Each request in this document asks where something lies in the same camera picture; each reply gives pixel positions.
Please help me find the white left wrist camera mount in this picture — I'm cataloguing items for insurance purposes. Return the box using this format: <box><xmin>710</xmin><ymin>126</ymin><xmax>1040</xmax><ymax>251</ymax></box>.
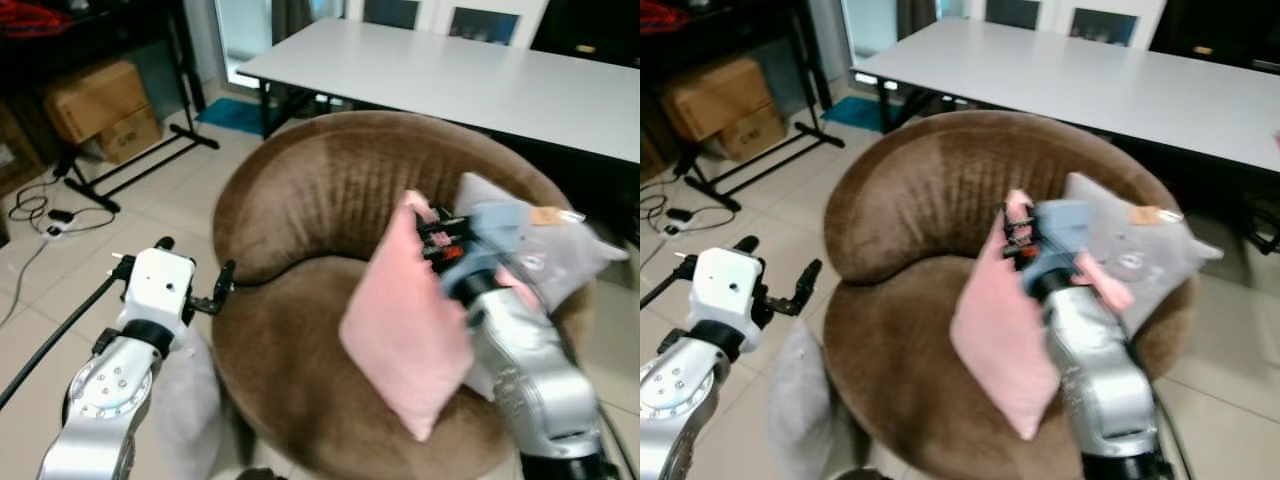
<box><xmin>688</xmin><ymin>247</ymin><xmax>767</xmax><ymax>337</ymax></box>
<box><xmin>118</xmin><ymin>247</ymin><xmax>197</xmax><ymax>337</ymax></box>

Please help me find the red cloth item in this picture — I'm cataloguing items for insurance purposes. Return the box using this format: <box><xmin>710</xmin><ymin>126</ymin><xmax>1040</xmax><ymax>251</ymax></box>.
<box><xmin>640</xmin><ymin>0</ymin><xmax>693</xmax><ymax>36</ymax></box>
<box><xmin>0</xmin><ymin>0</ymin><xmax>73</xmax><ymax>39</ymax></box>

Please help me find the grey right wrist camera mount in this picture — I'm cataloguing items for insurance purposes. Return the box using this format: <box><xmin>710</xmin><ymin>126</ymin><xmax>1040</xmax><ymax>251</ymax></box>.
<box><xmin>440</xmin><ymin>200</ymin><xmax>533</xmax><ymax>293</ymax></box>
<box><xmin>1028</xmin><ymin>198</ymin><xmax>1097</xmax><ymax>283</ymax></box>

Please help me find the brown round velvet sofa chair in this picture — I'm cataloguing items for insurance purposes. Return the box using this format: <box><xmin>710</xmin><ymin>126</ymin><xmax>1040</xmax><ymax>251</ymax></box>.
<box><xmin>210</xmin><ymin>110</ymin><xmax>603</xmax><ymax>480</ymax></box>
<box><xmin>822</xmin><ymin>110</ymin><xmax>1201</xmax><ymax>480</ymax></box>

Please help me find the blue floor mat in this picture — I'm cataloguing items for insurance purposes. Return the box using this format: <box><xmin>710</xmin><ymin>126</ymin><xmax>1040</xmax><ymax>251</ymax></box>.
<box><xmin>195</xmin><ymin>97</ymin><xmax>266</xmax><ymax>137</ymax></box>
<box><xmin>822</xmin><ymin>95</ymin><xmax>887</xmax><ymax>134</ymax></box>

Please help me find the white chair dark panel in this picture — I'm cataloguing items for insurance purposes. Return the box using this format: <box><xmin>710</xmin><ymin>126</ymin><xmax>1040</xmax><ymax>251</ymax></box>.
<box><xmin>435</xmin><ymin>0</ymin><xmax>551</xmax><ymax>49</ymax></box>
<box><xmin>345</xmin><ymin>0</ymin><xmax>433</xmax><ymax>31</ymax></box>
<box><xmin>1055</xmin><ymin>0</ymin><xmax>1167</xmax><ymax>49</ymax></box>
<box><xmin>970</xmin><ymin>0</ymin><xmax>1053</xmax><ymax>31</ymax></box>

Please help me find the white long table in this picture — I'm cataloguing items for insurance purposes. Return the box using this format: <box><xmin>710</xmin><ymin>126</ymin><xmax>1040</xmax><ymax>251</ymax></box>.
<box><xmin>235</xmin><ymin>18</ymin><xmax>641</xmax><ymax>166</ymax></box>
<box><xmin>852</xmin><ymin>18</ymin><xmax>1280</xmax><ymax>176</ymax></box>

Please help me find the large cardboard box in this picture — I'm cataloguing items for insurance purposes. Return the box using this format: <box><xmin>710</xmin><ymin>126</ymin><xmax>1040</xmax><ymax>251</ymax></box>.
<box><xmin>44</xmin><ymin>58</ymin><xmax>151</xmax><ymax>146</ymax></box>
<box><xmin>660</xmin><ymin>56</ymin><xmax>776</xmax><ymax>143</ymax></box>

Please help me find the black metal rack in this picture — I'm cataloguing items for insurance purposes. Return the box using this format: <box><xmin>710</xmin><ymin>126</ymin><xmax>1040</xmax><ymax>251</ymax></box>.
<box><xmin>0</xmin><ymin>0</ymin><xmax>221</xmax><ymax>213</ymax></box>
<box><xmin>640</xmin><ymin>0</ymin><xmax>846</xmax><ymax>213</ymax></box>

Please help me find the small cardboard box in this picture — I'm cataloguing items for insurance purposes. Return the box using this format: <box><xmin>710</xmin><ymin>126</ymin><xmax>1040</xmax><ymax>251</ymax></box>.
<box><xmin>718</xmin><ymin>102</ymin><xmax>789</xmax><ymax>162</ymax></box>
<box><xmin>95</xmin><ymin>105</ymin><xmax>164</xmax><ymax>165</ymax></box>

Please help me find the black floor cable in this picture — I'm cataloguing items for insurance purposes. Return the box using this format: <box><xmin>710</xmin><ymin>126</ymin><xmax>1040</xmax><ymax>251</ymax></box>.
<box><xmin>640</xmin><ymin>180</ymin><xmax>736</xmax><ymax>241</ymax></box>
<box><xmin>0</xmin><ymin>180</ymin><xmax>117</xmax><ymax>331</ymax></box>

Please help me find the grey cat face pillow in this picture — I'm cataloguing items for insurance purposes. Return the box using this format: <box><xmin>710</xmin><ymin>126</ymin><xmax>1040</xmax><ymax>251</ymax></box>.
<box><xmin>455</xmin><ymin>172</ymin><xmax>629</xmax><ymax>313</ymax></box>
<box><xmin>1060</xmin><ymin>172</ymin><xmax>1223</xmax><ymax>336</ymax></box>

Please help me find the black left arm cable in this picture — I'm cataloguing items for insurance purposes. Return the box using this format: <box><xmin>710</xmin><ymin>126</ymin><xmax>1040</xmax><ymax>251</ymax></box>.
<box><xmin>0</xmin><ymin>272</ymin><xmax>127</xmax><ymax>411</ymax></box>
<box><xmin>640</xmin><ymin>255</ymin><xmax>697</xmax><ymax>311</ymax></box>

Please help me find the pink square pillow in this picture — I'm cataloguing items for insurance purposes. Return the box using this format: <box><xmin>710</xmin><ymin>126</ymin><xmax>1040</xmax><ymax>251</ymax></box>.
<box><xmin>338</xmin><ymin>190</ymin><xmax>477</xmax><ymax>443</ymax></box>
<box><xmin>948</xmin><ymin>190</ymin><xmax>1063</xmax><ymax>441</ymax></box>

